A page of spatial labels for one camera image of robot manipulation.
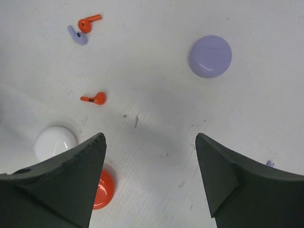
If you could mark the purple earbud right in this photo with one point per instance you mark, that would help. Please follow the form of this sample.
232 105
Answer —
270 164

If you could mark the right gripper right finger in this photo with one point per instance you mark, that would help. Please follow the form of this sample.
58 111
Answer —
243 193

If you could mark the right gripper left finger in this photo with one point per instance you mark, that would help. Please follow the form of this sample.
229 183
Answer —
56 193

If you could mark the red earbud on purple earbud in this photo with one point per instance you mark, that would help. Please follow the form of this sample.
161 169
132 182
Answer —
85 24

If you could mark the white charging case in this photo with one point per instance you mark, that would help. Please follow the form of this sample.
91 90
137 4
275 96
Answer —
53 141

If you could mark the purple charging case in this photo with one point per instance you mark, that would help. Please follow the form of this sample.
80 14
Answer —
210 56

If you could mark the purple earbud centre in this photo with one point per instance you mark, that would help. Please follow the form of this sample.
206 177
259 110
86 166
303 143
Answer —
79 37

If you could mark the red earbud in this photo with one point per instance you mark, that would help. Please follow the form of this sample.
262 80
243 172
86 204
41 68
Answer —
85 24
98 99

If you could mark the red charging case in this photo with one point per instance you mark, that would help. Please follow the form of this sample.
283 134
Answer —
105 190

